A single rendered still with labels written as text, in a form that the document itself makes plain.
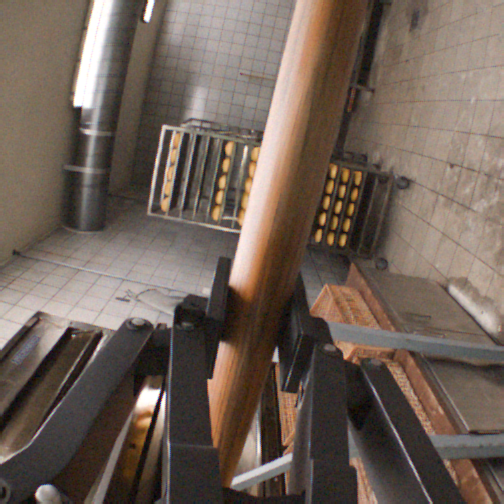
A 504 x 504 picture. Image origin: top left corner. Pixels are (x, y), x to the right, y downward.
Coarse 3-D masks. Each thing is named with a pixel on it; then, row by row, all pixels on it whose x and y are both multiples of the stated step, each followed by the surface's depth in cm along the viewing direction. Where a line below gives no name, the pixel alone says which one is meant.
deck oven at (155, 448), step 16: (48, 320) 188; (64, 320) 193; (96, 352) 175; (272, 368) 196; (272, 384) 184; (160, 400) 169; (272, 400) 173; (160, 416) 171; (272, 416) 162; (160, 432) 184; (272, 432) 153; (144, 448) 140; (160, 448) 199; (272, 448) 144; (144, 464) 132; (160, 464) 218; (144, 480) 138; (160, 480) 224; (272, 480) 128; (144, 496) 145; (160, 496) 229
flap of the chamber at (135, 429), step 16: (160, 384) 170; (144, 400) 141; (144, 416) 140; (128, 432) 118; (144, 432) 139; (128, 448) 117; (112, 464) 103; (128, 464) 115; (112, 480) 98; (128, 480) 113; (96, 496) 90; (112, 496) 97; (128, 496) 111
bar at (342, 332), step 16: (336, 336) 117; (352, 336) 117; (368, 336) 118; (384, 336) 118; (400, 336) 119; (416, 336) 121; (432, 352) 120; (448, 352) 120; (464, 352) 120; (480, 352) 121; (496, 352) 121; (352, 448) 71; (448, 448) 72; (464, 448) 73; (480, 448) 73; (496, 448) 73; (272, 464) 75; (288, 464) 73; (240, 480) 75; (256, 480) 75
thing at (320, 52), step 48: (336, 0) 14; (288, 48) 16; (336, 48) 15; (288, 96) 16; (336, 96) 16; (288, 144) 16; (288, 192) 17; (240, 240) 18; (288, 240) 17; (240, 288) 18; (288, 288) 18; (240, 336) 19; (240, 384) 20; (240, 432) 21
